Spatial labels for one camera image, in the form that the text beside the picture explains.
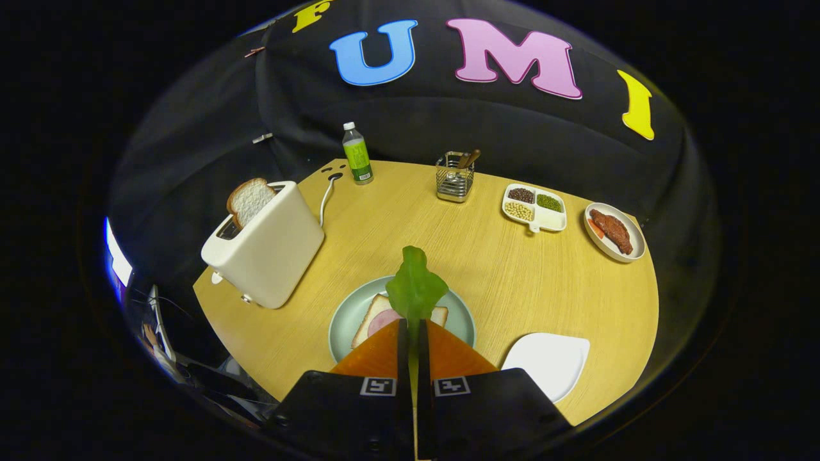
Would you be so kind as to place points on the pile of dark red beans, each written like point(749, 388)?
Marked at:
point(521, 195)

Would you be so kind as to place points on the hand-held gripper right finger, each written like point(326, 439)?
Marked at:
point(423, 397)

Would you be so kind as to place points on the black backdrop cloth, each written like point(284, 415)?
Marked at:
point(512, 134)

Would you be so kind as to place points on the white toaster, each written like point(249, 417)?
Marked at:
point(269, 250)

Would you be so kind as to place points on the orange cloth clip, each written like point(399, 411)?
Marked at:
point(254, 51)

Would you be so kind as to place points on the brown meat piece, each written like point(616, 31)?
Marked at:
point(612, 229)

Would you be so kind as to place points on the white leaf-shaped plate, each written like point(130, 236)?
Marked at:
point(544, 365)

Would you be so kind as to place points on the round white plate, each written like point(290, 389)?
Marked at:
point(631, 225)

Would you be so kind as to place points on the orange food strip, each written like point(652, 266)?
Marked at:
point(595, 228)

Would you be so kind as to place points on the pile of green beans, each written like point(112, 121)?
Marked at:
point(549, 202)

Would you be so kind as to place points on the pile of yellow soybeans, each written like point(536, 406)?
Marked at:
point(518, 210)

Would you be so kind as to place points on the green label plastic bottle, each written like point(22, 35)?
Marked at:
point(357, 160)

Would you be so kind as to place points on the bread slice under ham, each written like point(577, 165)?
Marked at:
point(375, 307)

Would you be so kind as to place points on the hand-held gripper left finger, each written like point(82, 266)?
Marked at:
point(403, 384)

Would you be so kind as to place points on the white divided dish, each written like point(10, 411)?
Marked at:
point(551, 221)

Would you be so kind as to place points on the pale green round plate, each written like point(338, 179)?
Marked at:
point(349, 314)

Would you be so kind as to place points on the white cloth clip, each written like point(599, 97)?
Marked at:
point(261, 137)

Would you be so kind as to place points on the pink ham slice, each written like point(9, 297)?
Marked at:
point(381, 320)

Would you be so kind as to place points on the toasted bread slice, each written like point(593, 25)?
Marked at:
point(250, 200)

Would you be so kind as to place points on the green lettuce leaf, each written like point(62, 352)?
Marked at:
point(415, 288)

